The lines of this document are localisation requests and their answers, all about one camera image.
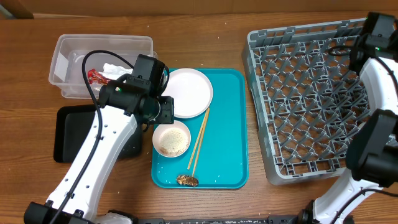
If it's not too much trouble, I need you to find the pink bowl with rice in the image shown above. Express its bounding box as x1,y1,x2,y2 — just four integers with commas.
152,121,192,158

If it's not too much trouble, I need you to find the white napkin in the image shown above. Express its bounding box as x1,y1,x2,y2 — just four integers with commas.
99,63,133,80

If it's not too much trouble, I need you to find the red snack wrapper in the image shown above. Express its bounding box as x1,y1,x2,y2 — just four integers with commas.
87,69,110,85

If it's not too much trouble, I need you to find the brown food scrap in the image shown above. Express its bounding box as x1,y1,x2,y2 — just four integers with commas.
176,175,198,187

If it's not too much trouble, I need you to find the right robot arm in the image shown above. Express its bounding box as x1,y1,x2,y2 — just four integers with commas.
289,12,397,223

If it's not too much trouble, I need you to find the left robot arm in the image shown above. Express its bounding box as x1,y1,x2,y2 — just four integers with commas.
24,54,174,224

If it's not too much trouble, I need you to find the grey dishwasher rack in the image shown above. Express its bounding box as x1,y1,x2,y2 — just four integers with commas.
241,17,398,186

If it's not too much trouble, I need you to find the large white plate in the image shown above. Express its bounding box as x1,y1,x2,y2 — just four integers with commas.
162,68,213,119

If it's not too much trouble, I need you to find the left wooden chopstick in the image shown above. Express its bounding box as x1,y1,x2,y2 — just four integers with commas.
187,107,210,170

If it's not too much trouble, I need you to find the wooden chopstick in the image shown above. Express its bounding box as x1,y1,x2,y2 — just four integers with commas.
192,112,210,176
187,107,210,170

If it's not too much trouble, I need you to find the right wooden chopstick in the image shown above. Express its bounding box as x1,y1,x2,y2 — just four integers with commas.
192,112,210,176

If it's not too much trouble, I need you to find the teal serving tray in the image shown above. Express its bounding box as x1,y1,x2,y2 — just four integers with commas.
151,68,249,189

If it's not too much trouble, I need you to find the black tray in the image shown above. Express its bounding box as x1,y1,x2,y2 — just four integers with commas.
53,105,142,163

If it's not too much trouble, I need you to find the clear plastic bin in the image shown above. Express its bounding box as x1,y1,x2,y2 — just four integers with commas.
49,34,157,99

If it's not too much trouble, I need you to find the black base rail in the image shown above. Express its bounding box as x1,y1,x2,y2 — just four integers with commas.
124,216,302,224

